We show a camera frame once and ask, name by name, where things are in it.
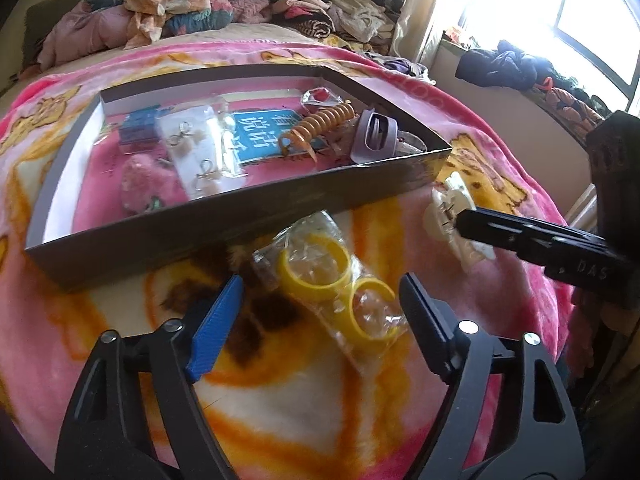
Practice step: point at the orange and black cloth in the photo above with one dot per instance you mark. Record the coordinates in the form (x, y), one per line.
(565, 107)

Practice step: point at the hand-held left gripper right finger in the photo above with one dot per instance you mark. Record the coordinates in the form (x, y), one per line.
(425, 325)

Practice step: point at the clear packet with red piece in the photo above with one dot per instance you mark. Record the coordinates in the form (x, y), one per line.
(320, 97)

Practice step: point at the pale curtain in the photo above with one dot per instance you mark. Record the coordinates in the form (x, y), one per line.
(415, 5)

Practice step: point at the large oval hair clip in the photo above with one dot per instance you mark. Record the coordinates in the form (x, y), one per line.
(372, 137)

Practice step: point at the blue printed card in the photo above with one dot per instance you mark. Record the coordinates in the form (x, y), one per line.
(265, 135)

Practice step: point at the pink plush hair accessory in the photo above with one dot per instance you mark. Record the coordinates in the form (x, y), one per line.
(150, 185)

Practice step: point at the white earring card packet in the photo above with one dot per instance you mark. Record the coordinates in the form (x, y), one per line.
(200, 150)

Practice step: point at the pink padded garment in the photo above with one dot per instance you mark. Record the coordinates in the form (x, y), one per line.
(80, 32)

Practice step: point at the yellow hoop earrings packet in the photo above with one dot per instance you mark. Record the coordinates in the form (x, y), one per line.
(325, 280)

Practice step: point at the dark jacket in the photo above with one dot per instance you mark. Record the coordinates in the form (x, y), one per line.
(500, 62)

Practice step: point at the crumpled floral cloth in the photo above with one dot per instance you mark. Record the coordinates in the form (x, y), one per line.
(165, 5)

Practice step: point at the small blue packet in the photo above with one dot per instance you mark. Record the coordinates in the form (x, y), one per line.
(140, 127)

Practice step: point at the pink cartoon printed blanket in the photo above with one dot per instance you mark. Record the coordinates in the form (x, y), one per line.
(300, 410)

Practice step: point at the dark shallow cardboard box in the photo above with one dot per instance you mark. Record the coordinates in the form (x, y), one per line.
(250, 215)

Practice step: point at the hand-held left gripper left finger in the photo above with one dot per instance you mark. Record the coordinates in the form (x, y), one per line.
(215, 330)

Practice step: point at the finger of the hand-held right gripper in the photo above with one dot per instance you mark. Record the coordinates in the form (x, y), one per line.
(515, 237)

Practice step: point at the white claw hair clip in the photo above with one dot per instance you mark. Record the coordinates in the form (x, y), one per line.
(442, 210)

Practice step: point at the pile of mixed clothes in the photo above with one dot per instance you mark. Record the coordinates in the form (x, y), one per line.
(340, 15)

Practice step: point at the bright window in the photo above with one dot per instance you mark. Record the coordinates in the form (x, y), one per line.
(565, 5)

